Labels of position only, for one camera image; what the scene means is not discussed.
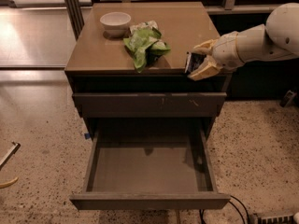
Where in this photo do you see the black floor cable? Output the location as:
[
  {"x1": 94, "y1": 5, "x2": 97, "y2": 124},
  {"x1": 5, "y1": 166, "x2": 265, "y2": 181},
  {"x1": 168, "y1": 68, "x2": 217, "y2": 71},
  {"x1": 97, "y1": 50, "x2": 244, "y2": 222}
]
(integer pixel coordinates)
[{"x1": 199, "y1": 194, "x2": 251, "y2": 224}]

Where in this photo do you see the closed top drawer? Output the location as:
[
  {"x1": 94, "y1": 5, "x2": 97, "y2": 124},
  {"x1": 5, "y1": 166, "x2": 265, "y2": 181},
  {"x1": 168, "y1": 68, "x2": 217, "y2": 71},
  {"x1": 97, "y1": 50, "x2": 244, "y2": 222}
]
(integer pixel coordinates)
[{"x1": 73, "y1": 92, "x2": 226, "y2": 118}]

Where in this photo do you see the grey power strip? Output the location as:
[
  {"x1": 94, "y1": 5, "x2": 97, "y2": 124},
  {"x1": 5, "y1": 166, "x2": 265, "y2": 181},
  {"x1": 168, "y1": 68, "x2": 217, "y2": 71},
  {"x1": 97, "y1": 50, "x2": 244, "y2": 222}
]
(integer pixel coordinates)
[{"x1": 249, "y1": 214, "x2": 296, "y2": 224}]

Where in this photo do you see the metal chair leg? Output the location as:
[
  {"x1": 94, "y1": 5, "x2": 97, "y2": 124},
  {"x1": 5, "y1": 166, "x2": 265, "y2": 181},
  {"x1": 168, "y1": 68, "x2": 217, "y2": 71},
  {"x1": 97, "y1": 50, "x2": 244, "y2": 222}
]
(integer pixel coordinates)
[{"x1": 0, "y1": 141, "x2": 22, "y2": 189}]

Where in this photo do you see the open middle drawer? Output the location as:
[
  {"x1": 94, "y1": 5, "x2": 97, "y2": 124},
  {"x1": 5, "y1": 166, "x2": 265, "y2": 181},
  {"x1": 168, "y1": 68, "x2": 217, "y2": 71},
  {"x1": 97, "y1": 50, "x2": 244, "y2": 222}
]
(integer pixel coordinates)
[{"x1": 70, "y1": 127, "x2": 230, "y2": 210}]

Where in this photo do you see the brown drawer cabinet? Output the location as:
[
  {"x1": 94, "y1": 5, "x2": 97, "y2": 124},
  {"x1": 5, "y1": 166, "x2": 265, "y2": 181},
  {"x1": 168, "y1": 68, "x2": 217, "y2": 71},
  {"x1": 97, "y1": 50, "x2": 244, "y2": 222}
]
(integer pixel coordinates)
[{"x1": 64, "y1": 1, "x2": 238, "y2": 211}]

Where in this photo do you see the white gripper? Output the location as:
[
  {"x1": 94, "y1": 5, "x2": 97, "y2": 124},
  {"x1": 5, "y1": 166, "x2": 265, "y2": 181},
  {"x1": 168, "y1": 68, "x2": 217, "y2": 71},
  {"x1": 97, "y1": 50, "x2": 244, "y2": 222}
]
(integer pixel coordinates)
[{"x1": 188, "y1": 31, "x2": 245, "y2": 81}]

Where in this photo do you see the green chip bag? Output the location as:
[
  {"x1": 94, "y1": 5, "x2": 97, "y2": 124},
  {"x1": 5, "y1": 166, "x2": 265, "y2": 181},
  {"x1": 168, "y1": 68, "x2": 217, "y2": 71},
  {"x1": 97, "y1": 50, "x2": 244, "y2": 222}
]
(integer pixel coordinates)
[{"x1": 123, "y1": 21, "x2": 171, "y2": 73}]

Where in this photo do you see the white ceramic bowl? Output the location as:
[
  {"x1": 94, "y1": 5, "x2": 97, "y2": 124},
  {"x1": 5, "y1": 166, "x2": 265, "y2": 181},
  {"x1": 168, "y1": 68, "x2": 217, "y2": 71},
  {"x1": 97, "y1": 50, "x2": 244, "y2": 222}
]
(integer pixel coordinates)
[{"x1": 100, "y1": 12, "x2": 131, "y2": 37}]

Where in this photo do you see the dark blueberry rxbar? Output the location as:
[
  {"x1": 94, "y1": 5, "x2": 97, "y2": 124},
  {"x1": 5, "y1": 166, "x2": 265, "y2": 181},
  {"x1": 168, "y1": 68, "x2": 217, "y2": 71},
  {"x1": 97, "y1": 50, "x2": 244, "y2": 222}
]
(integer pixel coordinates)
[{"x1": 185, "y1": 52, "x2": 206, "y2": 74}]

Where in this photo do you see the dark floor object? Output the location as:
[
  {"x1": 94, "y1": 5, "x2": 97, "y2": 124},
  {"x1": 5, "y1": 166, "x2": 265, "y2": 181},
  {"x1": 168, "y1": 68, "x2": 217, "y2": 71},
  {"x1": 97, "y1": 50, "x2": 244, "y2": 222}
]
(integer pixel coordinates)
[{"x1": 279, "y1": 90, "x2": 297, "y2": 107}]

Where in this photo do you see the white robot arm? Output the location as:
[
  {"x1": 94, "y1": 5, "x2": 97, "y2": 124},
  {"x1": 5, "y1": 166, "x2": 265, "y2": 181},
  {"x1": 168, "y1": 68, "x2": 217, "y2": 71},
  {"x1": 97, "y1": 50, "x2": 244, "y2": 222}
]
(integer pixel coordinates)
[{"x1": 188, "y1": 3, "x2": 299, "y2": 81}]

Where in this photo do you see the blue tape piece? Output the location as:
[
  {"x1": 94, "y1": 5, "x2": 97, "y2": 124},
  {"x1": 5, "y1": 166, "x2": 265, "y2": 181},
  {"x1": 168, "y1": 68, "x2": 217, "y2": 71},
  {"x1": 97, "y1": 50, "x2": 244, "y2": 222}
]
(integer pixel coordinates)
[{"x1": 84, "y1": 133, "x2": 91, "y2": 139}]

